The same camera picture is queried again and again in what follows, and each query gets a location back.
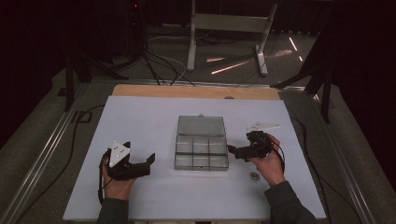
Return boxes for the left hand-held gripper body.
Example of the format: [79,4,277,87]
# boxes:
[106,140,152,182]

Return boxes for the person's left hand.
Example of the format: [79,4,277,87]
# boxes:
[101,158,136,201]

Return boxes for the hand-held gripper cable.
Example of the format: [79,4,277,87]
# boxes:
[270,140,287,175]
[97,148,112,205]

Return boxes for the right hand-held gripper cable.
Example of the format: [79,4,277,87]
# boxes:
[270,140,287,175]

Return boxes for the white metal stand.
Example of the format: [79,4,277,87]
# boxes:
[186,0,279,77]

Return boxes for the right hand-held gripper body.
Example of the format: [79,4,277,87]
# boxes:
[245,121,281,161]

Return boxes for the clear plastic compartment box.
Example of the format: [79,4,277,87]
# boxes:
[173,114,231,172]

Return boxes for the left hand-held gripper cable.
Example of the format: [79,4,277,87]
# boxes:
[97,148,112,205]

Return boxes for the person's right hand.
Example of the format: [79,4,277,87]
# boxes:
[247,133,287,188]

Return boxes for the black tripod stand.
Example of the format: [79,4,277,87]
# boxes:
[270,18,336,124]
[63,40,129,113]

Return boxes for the aluminium floor rail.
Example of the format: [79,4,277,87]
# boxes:
[311,92,378,224]
[0,82,92,224]

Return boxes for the bundle of floor cables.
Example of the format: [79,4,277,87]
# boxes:
[136,29,198,87]

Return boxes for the black floor cable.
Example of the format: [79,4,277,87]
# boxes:
[13,104,106,224]
[287,106,332,224]

